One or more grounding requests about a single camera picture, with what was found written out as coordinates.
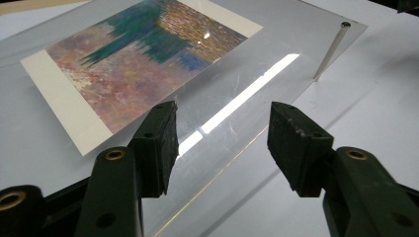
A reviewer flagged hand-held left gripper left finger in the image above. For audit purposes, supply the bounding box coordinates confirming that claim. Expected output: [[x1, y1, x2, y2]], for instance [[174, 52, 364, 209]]
[[73, 100, 180, 237]]

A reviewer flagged clear acrylic frame panel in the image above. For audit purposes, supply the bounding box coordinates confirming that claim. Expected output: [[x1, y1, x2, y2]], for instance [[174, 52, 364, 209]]
[[0, 0, 369, 237]]

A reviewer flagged painting print card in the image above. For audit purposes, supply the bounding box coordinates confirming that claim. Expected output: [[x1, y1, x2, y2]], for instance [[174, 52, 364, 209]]
[[20, 0, 265, 157]]

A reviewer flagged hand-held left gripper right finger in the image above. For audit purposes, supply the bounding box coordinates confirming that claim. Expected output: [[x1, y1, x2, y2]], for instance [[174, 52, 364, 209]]
[[267, 101, 419, 237]]

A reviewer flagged metal standoff rod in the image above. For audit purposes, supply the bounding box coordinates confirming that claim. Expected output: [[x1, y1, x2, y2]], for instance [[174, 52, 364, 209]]
[[312, 21, 352, 83]]

